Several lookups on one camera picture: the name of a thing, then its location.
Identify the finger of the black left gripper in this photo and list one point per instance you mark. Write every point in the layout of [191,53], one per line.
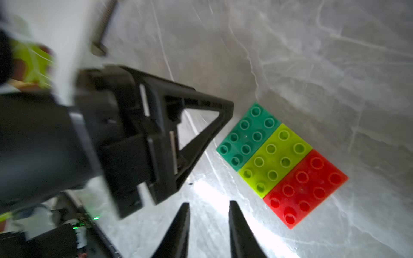
[167,101]

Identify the dark green lego brick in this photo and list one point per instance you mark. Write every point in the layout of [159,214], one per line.
[247,136]

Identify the lime green long lego brick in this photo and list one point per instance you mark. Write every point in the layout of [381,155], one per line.
[277,156]

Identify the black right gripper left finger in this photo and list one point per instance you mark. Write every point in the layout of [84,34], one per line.
[176,240]

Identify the red lego brick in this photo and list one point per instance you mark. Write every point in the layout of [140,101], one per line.
[304,188]

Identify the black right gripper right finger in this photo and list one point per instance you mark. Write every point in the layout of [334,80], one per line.
[243,244]

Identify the grey allen key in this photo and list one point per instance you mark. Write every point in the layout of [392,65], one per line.
[97,48]

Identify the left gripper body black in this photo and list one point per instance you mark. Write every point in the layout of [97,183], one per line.
[118,127]

